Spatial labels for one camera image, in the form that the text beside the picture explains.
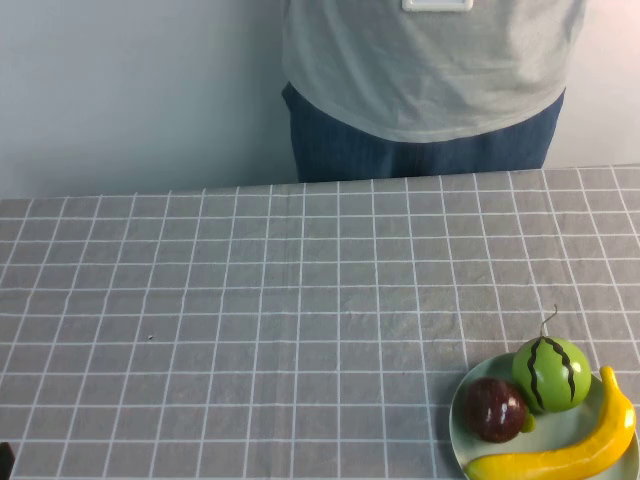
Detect grey t-shirt of person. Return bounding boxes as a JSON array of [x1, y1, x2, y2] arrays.
[[280, 0, 586, 145]]

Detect blue jeans of person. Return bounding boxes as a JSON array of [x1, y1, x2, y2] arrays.
[[281, 81, 567, 184]]

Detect dark red round toy fruit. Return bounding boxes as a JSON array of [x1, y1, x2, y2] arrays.
[[460, 376, 537, 444]]

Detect pale green round plate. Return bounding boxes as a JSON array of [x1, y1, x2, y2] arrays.
[[448, 352, 640, 480]]

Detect grey checked tablecloth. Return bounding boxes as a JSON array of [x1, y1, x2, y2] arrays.
[[0, 164, 640, 480]]

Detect yellow toy banana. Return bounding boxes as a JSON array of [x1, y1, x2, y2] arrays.
[[464, 365, 638, 480]]

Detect white badge card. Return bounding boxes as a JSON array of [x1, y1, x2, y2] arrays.
[[401, 0, 475, 13]]

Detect green toy watermelon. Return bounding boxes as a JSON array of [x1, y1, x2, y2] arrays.
[[511, 304, 593, 414]]

